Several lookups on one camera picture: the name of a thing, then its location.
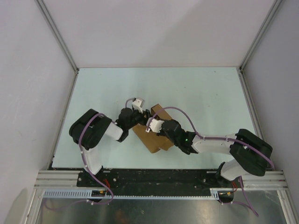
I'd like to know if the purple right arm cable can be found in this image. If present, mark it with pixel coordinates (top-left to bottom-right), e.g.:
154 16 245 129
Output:
147 106 276 217

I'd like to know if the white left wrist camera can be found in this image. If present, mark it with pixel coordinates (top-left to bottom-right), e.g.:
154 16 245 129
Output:
132 98 144 113

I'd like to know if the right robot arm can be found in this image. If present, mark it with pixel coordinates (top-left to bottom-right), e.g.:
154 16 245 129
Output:
157 119 273 187

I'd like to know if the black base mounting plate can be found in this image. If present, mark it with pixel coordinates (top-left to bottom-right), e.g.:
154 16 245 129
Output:
48 167 273 189

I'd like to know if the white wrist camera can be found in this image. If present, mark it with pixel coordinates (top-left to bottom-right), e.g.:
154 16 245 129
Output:
145 118 164 133
132 98 144 113

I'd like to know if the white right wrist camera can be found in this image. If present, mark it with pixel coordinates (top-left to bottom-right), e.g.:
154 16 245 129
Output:
145 118 164 133

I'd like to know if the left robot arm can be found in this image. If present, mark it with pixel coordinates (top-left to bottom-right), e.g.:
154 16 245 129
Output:
69 108 151 187

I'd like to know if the aluminium frame rail right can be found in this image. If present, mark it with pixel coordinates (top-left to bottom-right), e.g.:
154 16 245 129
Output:
238 0 285 73

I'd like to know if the brown cardboard box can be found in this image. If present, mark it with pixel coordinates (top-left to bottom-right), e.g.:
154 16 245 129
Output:
133 104 174 154

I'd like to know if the grey slotted cable duct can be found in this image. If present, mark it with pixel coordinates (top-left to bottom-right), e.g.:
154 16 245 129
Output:
43 189 235 201

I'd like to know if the aluminium frame rail left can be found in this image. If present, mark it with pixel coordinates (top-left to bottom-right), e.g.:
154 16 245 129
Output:
35 0 78 72

